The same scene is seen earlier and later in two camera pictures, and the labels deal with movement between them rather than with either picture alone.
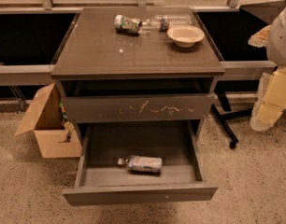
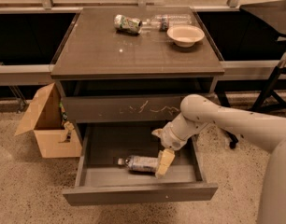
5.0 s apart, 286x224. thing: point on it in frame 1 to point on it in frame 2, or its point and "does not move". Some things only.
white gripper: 281,42 to 170,137
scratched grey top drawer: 105,108 does not move
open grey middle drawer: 100,181 does not move
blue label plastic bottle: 142,163 does not move
